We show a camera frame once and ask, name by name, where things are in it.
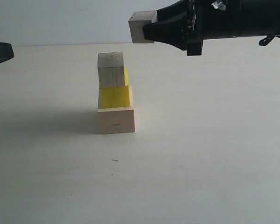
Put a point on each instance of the yellow cube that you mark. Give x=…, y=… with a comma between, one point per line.
x=115, y=97

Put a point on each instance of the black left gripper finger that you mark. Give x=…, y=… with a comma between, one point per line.
x=6, y=52

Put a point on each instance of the large wooden cube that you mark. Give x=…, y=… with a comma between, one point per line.
x=117, y=120

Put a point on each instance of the medium wooden cube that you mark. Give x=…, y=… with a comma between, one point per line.
x=111, y=69

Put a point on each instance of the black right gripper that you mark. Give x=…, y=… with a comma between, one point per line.
x=214, y=19

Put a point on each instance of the small wooden cube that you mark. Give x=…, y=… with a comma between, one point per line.
x=136, y=23

